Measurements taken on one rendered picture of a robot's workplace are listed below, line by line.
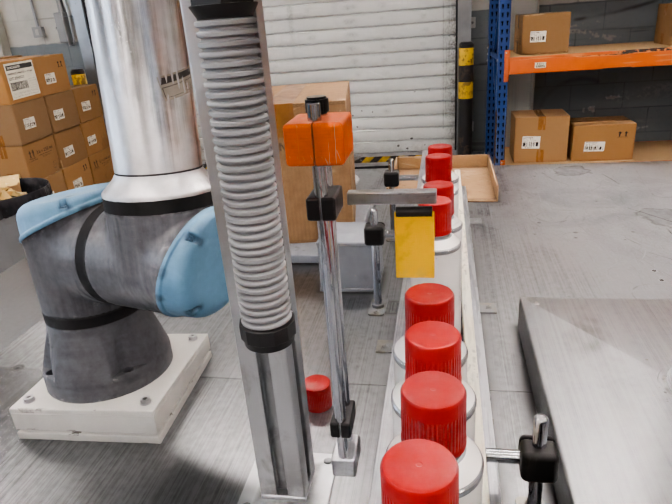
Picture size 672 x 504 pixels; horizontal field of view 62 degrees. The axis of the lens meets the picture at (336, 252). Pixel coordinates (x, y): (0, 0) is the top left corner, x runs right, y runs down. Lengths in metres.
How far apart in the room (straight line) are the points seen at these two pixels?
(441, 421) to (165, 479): 0.42
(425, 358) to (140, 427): 0.43
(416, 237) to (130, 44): 0.30
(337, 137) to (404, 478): 0.23
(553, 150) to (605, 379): 3.68
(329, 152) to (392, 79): 4.37
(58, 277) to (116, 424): 0.18
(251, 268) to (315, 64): 4.50
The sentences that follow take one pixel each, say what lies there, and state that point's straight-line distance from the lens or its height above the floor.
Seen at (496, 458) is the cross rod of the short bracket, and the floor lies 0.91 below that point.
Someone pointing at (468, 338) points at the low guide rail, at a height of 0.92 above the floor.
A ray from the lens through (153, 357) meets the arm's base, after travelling 0.72.
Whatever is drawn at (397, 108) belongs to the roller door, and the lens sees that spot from 4.79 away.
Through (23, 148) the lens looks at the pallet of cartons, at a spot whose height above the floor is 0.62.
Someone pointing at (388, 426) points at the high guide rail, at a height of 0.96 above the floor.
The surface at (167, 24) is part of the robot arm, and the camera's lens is 0.57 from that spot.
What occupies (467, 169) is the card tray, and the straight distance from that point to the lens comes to 1.64.
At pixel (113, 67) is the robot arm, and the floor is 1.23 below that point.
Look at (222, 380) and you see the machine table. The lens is 0.77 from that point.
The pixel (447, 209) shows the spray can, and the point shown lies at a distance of 0.56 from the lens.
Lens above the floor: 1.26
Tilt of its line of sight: 23 degrees down
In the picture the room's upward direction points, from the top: 5 degrees counter-clockwise
